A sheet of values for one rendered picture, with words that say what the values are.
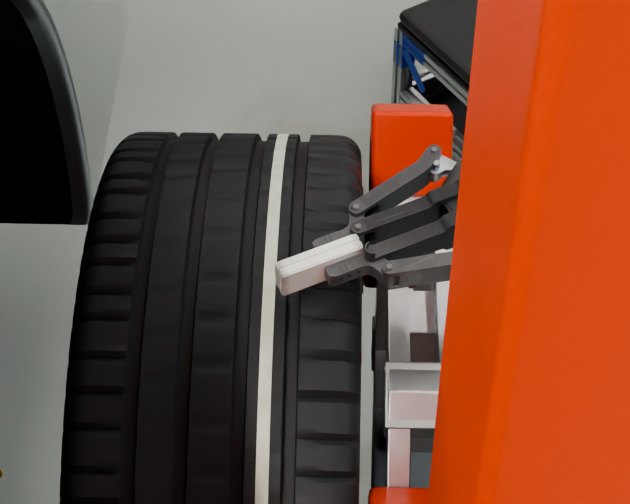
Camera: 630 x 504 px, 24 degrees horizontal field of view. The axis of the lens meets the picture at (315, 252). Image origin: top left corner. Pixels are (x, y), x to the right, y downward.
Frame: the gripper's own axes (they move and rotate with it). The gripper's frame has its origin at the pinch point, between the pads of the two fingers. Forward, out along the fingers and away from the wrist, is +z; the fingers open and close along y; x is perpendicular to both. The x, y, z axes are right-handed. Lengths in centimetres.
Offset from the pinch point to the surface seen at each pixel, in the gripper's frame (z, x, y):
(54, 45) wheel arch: 9, -23, 51
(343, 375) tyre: 1.4, -4.0, -7.8
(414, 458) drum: -7.1, -29.4, -6.3
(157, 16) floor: -33, -152, 166
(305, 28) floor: -62, -151, 148
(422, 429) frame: -3.7, -9.4, -12.3
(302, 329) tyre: 2.8, -3.3, -3.1
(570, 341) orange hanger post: 9, 58, -40
